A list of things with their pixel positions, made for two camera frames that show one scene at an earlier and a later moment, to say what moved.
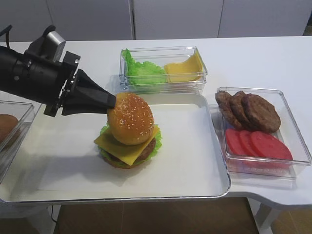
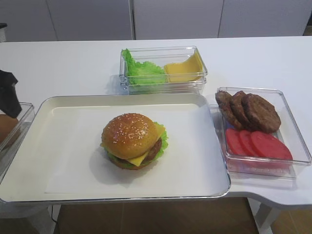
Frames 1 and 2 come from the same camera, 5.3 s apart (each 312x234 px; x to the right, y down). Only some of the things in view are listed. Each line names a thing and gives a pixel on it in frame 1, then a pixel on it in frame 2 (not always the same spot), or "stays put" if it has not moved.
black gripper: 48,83 to 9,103
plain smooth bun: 7,123 stays put
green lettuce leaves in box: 143,73 stays put
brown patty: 146,152 to 150,156
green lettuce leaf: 106,130 to 117,160
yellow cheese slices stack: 190,70 stays put
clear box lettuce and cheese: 162,69 stays put
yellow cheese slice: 126,153 to 138,160
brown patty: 263,115 stays put
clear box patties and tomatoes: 261,136 stays put
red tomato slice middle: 247,144 stays put
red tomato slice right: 267,146 stays put
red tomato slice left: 233,145 stays put
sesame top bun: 131,121 to 129,136
